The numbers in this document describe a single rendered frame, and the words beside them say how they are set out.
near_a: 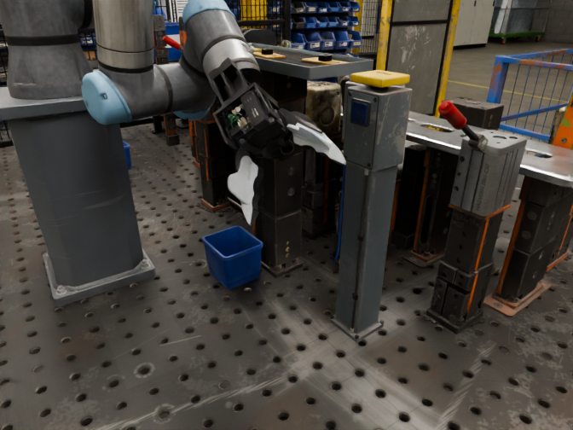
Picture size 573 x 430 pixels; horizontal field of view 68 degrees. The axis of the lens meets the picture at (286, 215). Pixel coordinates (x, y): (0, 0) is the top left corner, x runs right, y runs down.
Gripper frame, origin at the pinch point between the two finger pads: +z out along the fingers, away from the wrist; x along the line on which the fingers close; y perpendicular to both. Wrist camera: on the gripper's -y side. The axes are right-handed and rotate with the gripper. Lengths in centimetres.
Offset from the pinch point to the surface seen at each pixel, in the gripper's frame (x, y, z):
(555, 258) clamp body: 30, -66, 18
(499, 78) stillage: 81, -215, -91
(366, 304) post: -5.1, -26.4, 12.7
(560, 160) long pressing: 36, -36, 5
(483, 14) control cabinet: 365, -1083, -643
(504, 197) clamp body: 23.6, -27.3, 7.5
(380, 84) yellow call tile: 16.3, -3.5, -9.4
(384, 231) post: 4.8, -20.7, 4.3
